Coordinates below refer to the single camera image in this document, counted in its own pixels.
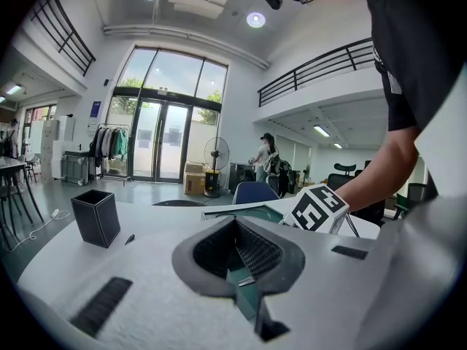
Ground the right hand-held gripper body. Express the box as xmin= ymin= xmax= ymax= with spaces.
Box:
xmin=279 ymin=183 xmax=351 ymax=236

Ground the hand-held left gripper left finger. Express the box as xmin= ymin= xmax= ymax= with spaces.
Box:
xmin=16 ymin=216 xmax=264 ymax=350

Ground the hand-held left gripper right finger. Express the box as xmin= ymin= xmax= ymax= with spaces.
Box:
xmin=236 ymin=196 xmax=462 ymax=350

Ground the green box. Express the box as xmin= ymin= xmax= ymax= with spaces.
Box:
xmin=200 ymin=203 xmax=286 ymax=322

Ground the person's right forearm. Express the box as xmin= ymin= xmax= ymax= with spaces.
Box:
xmin=333 ymin=124 xmax=421 ymax=214

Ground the brown cardboard box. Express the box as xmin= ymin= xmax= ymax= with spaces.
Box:
xmin=184 ymin=172 xmax=207 ymax=195

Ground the black office chair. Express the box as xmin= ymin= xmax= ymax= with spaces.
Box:
xmin=326 ymin=162 xmax=386 ymax=229
xmin=393 ymin=182 xmax=439 ymax=220

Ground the navy blue chair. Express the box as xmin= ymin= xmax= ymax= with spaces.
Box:
xmin=232 ymin=181 xmax=280 ymax=206

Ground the black square pen holder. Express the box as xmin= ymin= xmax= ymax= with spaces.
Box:
xmin=70 ymin=190 xmax=122 ymax=249

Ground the black standing fan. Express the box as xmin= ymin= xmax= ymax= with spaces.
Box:
xmin=203 ymin=136 xmax=231 ymax=199

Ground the black balcony railing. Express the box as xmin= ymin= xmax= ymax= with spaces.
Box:
xmin=258 ymin=37 xmax=377 ymax=109
xmin=30 ymin=0 xmax=97 ymax=77

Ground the gray utility cart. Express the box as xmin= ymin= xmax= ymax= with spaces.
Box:
xmin=60 ymin=150 xmax=92 ymax=187

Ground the black framed glass door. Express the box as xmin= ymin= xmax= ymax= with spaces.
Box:
xmin=129 ymin=98 xmax=192 ymax=183

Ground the clothes rack with garments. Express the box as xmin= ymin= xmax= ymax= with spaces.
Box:
xmin=89 ymin=122 xmax=131 ymax=182

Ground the white cabinet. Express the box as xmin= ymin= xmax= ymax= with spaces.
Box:
xmin=39 ymin=114 xmax=76 ymax=182

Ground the person's black shirt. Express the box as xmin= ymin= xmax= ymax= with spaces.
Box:
xmin=355 ymin=0 xmax=467 ymax=133

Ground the black legged side table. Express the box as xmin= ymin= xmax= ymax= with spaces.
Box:
xmin=0 ymin=155 xmax=45 ymax=252

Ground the white extension cord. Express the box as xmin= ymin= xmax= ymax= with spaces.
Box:
xmin=7 ymin=208 xmax=71 ymax=252

